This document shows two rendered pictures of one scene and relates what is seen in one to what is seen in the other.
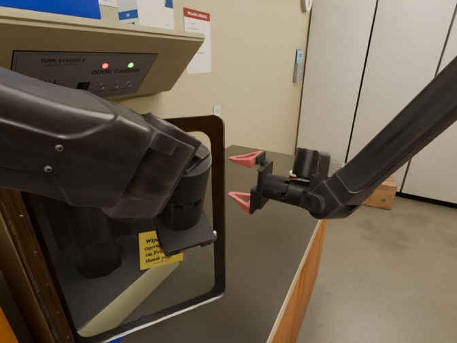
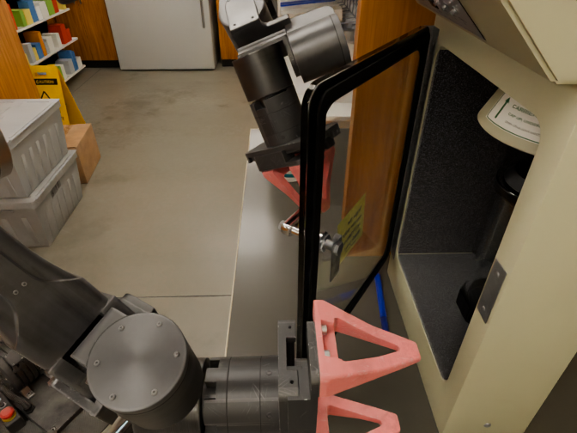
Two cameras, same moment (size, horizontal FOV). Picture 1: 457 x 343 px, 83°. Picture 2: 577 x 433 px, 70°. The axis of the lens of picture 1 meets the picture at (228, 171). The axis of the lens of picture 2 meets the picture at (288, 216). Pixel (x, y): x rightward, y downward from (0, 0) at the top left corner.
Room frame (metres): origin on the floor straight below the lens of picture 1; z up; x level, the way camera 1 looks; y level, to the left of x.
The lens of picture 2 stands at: (0.69, -0.18, 1.50)
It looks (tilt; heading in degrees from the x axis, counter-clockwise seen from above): 36 degrees down; 149
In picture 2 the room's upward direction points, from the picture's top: straight up
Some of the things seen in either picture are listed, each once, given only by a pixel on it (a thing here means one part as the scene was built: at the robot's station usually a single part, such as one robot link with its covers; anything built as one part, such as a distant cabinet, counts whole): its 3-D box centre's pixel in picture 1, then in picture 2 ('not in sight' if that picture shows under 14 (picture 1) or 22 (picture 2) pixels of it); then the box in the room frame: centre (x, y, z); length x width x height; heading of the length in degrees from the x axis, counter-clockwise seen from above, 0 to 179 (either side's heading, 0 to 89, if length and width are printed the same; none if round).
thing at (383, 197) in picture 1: (371, 188); not in sight; (2.54, -1.59, 0.14); 0.41 x 0.33 x 0.29; 67
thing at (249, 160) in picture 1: (246, 167); (350, 364); (0.56, -0.04, 1.24); 0.09 x 0.07 x 0.07; 60
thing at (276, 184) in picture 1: (274, 187); (255, 394); (0.52, -0.10, 1.20); 0.07 x 0.07 x 0.10; 60
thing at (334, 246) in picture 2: not in sight; (331, 257); (0.41, 0.05, 1.18); 0.02 x 0.02 x 0.06; 25
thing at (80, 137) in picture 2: not in sight; (67, 153); (-2.40, -0.15, 0.14); 0.41 x 0.32 x 0.28; 156
